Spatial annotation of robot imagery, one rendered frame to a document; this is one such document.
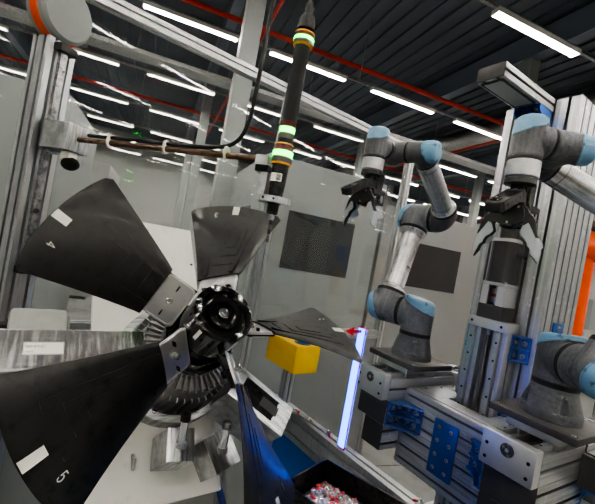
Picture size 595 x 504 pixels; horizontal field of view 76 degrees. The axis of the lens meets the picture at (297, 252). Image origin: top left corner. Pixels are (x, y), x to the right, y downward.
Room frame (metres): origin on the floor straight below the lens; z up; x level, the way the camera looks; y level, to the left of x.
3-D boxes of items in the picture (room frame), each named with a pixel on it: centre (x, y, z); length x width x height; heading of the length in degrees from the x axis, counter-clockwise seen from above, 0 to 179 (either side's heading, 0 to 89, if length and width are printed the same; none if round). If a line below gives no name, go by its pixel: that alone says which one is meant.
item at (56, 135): (1.01, 0.66, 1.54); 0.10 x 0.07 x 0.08; 72
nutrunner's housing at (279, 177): (0.81, 0.07, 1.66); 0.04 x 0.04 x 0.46
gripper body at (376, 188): (1.33, -0.21, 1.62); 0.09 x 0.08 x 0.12; 127
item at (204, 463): (0.80, 0.09, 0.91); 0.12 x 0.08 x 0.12; 37
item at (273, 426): (0.87, 0.05, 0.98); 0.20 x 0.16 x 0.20; 37
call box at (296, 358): (1.26, -0.05, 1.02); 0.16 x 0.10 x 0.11; 37
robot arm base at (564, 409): (1.06, -0.77, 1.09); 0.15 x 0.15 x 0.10
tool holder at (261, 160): (0.82, 0.08, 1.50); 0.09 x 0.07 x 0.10; 72
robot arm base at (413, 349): (1.47, -0.51, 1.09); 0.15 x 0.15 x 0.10
